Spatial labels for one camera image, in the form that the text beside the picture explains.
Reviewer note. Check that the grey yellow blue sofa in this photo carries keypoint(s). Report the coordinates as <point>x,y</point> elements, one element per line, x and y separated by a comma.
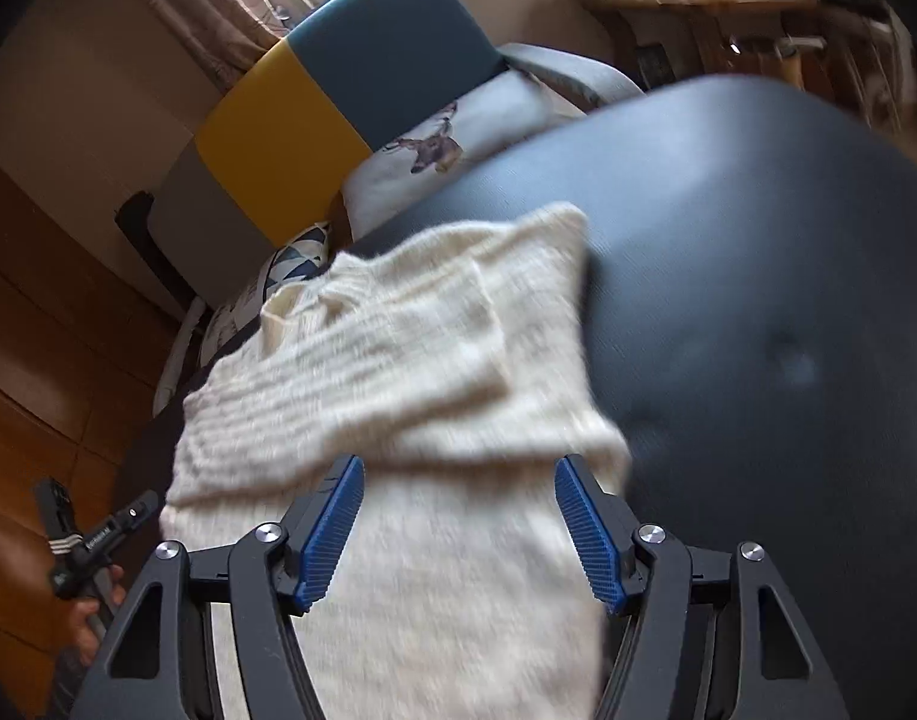
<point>301,112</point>

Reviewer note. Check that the cream knit sweater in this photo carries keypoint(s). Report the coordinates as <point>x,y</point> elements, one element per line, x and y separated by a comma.
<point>428,360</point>

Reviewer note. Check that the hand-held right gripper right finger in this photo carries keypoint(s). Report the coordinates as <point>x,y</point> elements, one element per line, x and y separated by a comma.
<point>590,532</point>

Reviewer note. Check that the person's left hand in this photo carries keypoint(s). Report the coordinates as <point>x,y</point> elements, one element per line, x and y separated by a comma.
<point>91,630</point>

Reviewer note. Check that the geometric print pillow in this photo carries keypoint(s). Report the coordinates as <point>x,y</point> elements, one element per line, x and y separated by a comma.
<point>293,262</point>

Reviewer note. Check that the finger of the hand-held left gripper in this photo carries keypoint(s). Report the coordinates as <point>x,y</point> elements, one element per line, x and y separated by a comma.
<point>132,514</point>

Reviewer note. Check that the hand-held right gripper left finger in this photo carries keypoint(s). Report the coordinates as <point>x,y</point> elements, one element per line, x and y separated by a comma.
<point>331,532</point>

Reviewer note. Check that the deer print pillow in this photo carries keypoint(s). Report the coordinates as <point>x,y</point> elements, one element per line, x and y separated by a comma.
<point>421,157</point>

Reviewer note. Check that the wooden desk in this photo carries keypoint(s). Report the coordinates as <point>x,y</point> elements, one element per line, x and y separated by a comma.
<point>691,7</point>

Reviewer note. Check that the patterned curtain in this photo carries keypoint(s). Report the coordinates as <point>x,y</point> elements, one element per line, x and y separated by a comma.
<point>196,7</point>

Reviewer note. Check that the dark printed box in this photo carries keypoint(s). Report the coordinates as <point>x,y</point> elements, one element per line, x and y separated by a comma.
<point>657,64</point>

